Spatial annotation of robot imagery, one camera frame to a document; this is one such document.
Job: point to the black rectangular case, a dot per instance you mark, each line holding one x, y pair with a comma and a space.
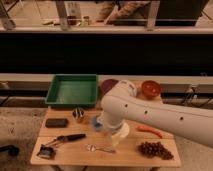
56, 123

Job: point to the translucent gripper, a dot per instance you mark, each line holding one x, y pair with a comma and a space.
114, 138

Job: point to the green plastic tray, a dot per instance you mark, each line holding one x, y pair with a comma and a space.
73, 90

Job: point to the white cup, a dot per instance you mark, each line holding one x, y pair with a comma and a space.
124, 130

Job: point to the bunch of dark grapes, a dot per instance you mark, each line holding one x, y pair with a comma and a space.
155, 149

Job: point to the metal striped ball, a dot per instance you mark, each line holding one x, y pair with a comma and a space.
78, 114

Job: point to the black handled brush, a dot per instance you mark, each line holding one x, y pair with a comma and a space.
47, 151

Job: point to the wooden table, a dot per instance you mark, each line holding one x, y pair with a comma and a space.
75, 153

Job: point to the blue cup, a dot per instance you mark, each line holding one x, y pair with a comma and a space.
95, 124

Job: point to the black object on floor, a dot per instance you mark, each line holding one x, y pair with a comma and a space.
11, 149

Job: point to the red bowl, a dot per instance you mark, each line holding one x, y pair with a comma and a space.
150, 89

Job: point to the person in background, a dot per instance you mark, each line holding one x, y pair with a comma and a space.
124, 13

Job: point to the purple bowl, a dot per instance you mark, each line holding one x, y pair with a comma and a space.
107, 85

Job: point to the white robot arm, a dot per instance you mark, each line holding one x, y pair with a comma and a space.
121, 104

